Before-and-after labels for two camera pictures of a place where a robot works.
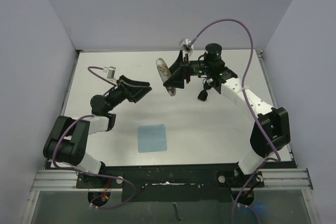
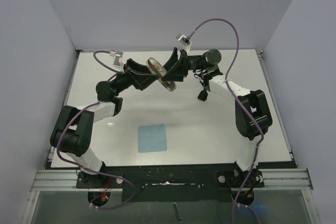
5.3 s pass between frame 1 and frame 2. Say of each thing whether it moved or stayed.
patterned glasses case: moved
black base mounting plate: stayed
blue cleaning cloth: stayed
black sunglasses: stayed
